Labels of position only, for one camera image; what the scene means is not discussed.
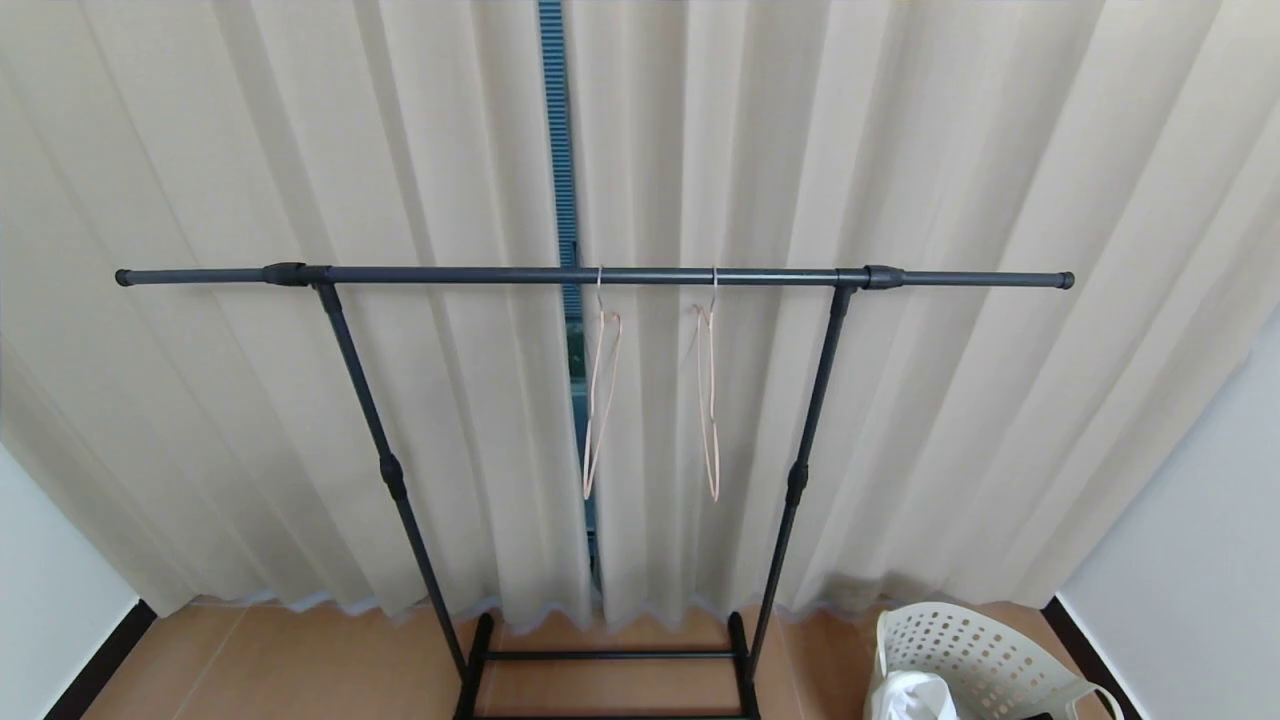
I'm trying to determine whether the pink clothes hanger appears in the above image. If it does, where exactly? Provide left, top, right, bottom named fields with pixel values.
left=693, top=266, right=722, bottom=503
left=582, top=266, right=624, bottom=501

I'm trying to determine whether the white laundry basket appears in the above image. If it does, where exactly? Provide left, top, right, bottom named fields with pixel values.
left=864, top=602, right=1126, bottom=720

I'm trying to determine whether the beige curtain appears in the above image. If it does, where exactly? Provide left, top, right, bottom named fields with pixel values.
left=0, top=0, right=601, bottom=627
left=563, top=0, right=1280, bottom=629

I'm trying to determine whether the white printed t-shirt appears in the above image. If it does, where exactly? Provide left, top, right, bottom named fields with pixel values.
left=872, top=670, right=962, bottom=720

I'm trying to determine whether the window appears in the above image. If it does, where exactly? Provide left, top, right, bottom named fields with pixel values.
left=537, top=0, right=602, bottom=591

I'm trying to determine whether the black clothes rack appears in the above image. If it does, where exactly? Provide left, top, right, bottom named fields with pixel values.
left=114, top=262, right=1076, bottom=720

